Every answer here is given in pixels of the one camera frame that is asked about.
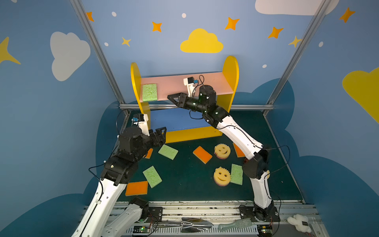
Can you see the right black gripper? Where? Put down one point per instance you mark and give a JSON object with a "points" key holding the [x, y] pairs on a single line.
{"points": [[182, 100]]}

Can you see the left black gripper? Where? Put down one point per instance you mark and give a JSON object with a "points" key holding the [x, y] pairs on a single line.
{"points": [[156, 137]]}

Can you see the green sponge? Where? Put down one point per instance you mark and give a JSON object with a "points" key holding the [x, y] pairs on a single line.
{"points": [[168, 152], [152, 176], [150, 92], [237, 174]]}

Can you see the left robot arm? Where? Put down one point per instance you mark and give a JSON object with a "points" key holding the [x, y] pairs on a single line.
{"points": [[117, 172]]}

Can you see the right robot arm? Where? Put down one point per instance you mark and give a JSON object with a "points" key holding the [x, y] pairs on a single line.
{"points": [[256, 166]]}

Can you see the yellow shelf with pink and blue boards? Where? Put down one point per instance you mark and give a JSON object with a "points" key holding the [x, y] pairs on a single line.
{"points": [[180, 127]]}

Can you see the orange sponge far left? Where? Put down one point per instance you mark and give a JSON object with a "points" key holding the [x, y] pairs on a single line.
{"points": [[149, 154]]}

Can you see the orange sponge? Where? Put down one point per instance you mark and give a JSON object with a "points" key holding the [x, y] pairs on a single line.
{"points": [[137, 188], [149, 154], [202, 154], [238, 151]]}

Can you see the orange sponge centre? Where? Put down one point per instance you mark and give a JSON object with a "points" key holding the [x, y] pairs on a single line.
{"points": [[202, 154]]}

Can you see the orange sponge front left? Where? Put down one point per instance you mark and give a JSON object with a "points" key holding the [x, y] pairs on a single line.
{"points": [[137, 188]]}

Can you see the smiley sponge upper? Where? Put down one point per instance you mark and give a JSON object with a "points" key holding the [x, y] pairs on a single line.
{"points": [[222, 151]]}

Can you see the smiley sponge lower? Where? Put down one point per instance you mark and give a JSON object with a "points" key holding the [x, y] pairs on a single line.
{"points": [[222, 176]]}

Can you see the orange sponge right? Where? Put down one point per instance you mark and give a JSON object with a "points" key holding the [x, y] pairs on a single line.
{"points": [[238, 151]]}

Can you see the green circuit board left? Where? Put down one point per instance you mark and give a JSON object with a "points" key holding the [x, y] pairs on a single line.
{"points": [[144, 230]]}

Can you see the silver metal trowel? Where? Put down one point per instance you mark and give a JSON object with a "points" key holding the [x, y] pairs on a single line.
{"points": [[188, 225]]}

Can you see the pale green brush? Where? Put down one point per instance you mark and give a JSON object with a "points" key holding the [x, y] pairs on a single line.
{"points": [[240, 224]]}

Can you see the circuit board right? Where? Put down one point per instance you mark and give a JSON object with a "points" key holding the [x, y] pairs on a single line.
{"points": [[264, 231]]}

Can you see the white plush toy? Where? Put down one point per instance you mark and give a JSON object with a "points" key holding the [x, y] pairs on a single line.
{"points": [[300, 222]]}

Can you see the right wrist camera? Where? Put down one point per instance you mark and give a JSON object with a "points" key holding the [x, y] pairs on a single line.
{"points": [[190, 85]]}

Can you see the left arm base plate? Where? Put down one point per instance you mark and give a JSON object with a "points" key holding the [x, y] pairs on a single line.
{"points": [[152, 214]]}

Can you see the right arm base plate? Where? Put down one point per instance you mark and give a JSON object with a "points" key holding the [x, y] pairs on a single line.
{"points": [[257, 214]]}

